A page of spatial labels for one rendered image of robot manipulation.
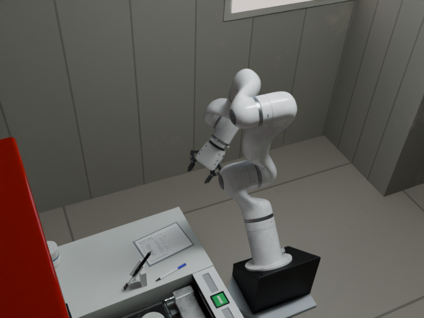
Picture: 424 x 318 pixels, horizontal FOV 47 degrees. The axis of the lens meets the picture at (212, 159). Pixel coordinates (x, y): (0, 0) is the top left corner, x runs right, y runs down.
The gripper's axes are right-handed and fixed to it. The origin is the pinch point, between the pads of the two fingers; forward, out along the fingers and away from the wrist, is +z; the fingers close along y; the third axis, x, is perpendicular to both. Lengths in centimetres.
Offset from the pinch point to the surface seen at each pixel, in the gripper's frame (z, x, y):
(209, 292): 29.9, 21.9, -33.4
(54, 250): 47, 39, 23
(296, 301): 20, -2, -63
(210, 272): 25.9, 14.9, -28.8
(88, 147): 49, -85, 94
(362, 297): 31, -111, -102
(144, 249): 34.5, 16.7, -1.5
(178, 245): 26.8, 10.6, -11.5
